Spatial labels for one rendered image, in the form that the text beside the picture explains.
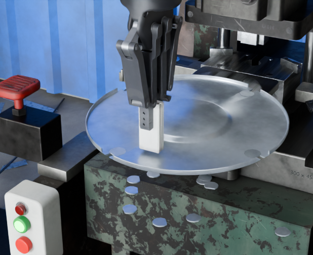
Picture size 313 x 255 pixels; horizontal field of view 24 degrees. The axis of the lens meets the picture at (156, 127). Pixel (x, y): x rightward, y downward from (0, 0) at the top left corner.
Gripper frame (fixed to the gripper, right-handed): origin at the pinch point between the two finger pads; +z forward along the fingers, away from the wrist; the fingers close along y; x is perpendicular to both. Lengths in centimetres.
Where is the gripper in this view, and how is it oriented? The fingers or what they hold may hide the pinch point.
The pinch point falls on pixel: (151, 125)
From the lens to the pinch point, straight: 96.6
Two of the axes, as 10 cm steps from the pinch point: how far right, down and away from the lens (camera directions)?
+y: -4.9, 3.9, -7.8
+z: 0.0, 9.0, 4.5
